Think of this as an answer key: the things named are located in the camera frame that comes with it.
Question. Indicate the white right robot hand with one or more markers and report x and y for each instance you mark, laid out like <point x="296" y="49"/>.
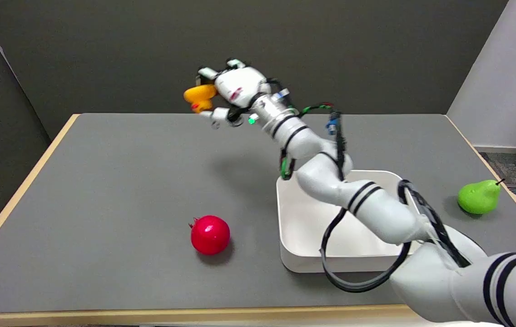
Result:
<point x="238" y="86"/>

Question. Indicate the yellow rubber duck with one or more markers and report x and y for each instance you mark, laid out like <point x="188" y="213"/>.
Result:
<point x="200" y="96"/>

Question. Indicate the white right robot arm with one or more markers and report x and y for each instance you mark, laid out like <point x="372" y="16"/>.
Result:
<point x="367" y="200"/>

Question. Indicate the white rectangular box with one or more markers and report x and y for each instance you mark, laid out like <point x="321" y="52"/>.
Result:
<point x="312" y="222"/>

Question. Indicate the red pomegranate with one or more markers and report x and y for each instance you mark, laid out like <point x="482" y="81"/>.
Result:
<point x="210" y="235"/>

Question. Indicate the green pear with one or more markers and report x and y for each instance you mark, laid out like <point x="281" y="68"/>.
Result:
<point x="479" y="196"/>

